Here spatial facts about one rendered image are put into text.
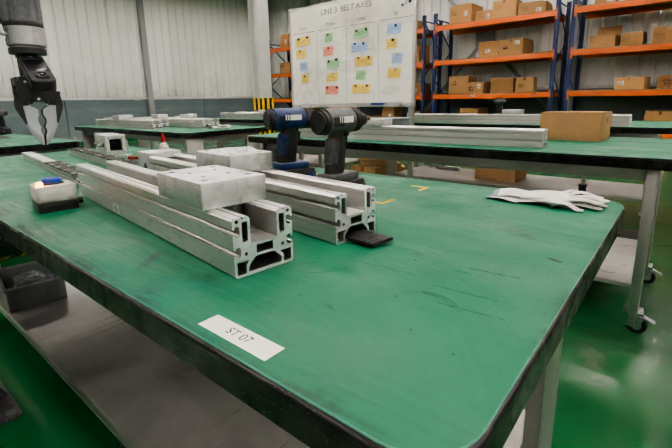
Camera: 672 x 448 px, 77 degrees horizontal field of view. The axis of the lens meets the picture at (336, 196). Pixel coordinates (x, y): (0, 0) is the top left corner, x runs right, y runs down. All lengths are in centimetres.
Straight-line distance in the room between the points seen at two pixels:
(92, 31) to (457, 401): 1308
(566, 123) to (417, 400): 232
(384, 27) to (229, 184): 349
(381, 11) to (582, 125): 216
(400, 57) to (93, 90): 1024
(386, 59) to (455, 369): 369
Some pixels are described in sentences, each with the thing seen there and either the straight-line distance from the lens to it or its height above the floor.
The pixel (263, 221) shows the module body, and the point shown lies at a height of 84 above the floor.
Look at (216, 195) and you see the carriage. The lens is 64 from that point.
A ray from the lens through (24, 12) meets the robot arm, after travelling 118.
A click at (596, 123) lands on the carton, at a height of 87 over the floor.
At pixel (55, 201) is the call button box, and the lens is 116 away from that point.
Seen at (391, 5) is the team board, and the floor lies 181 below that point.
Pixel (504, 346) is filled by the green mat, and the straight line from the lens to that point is 46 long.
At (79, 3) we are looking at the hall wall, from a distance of 1328.
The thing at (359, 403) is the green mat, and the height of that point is 78.
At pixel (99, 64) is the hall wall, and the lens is 1319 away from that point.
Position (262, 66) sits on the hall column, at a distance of 936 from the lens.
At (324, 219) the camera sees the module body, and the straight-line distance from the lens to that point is 73.
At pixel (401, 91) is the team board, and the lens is 390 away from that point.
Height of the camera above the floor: 102
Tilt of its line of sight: 13 degrees down
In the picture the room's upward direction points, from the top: 1 degrees counter-clockwise
